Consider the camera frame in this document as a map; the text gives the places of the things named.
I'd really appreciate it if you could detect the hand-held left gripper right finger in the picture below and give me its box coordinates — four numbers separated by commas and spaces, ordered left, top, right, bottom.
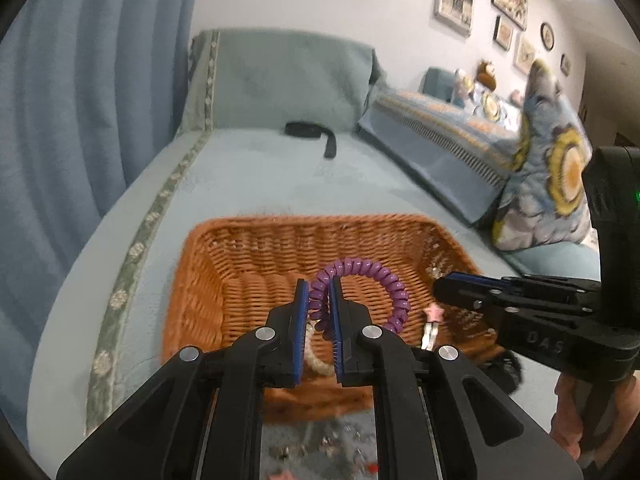
329, 277, 584, 480

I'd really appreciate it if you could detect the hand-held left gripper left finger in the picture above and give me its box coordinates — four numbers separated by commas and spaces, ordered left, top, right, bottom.
56, 279, 309, 480

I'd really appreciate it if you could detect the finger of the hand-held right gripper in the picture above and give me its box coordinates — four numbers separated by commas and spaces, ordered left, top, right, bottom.
480, 274, 603, 302
432, 272, 601, 332

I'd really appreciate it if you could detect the brown wicker basket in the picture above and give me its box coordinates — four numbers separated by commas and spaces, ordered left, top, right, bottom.
160, 214, 507, 425

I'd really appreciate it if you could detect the purple spiral hair tie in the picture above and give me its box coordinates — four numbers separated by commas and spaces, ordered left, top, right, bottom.
307, 258, 409, 337

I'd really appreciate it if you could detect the person's right hand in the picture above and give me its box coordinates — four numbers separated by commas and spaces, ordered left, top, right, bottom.
554, 369, 640, 468

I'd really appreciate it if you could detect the pink star hair clip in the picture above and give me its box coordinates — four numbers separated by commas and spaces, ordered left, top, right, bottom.
421, 304, 447, 352

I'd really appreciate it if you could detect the floral patterned pillow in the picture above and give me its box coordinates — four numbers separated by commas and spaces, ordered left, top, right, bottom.
491, 59, 599, 254

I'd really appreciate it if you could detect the blue patterned long cushion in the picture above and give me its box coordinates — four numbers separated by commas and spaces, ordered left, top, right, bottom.
357, 66, 536, 226

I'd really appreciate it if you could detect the teal sofa with trim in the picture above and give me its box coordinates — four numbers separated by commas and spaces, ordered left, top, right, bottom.
27, 29, 608, 461

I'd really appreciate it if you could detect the round yellow cushion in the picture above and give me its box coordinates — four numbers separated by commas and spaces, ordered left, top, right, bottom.
480, 92, 504, 122

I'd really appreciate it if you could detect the pale stuffed toy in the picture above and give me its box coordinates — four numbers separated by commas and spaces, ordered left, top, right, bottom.
452, 68, 477, 109

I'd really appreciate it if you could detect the brown stuffed toy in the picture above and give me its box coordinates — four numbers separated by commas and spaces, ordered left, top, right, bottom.
475, 59, 499, 91

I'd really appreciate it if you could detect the small light framed picture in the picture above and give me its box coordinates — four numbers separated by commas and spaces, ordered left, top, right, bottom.
513, 34, 537, 77

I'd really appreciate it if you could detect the small dark framed picture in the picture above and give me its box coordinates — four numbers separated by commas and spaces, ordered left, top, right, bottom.
492, 14, 515, 52

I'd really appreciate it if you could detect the white framed picture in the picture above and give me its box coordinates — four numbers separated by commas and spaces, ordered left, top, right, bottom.
433, 0, 476, 37

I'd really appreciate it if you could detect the blue curtain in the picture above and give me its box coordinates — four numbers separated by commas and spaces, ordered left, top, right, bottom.
0, 0, 203, 441

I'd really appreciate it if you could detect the cream hair tie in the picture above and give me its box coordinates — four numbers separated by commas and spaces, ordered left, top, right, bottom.
304, 319, 337, 379

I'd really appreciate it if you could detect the black fuzzy hair tie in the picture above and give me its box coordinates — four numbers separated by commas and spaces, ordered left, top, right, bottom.
477, 349, 524, 397

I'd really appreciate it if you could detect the black strap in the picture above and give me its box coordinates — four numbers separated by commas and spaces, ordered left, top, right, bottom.
284, 120, 338, 160

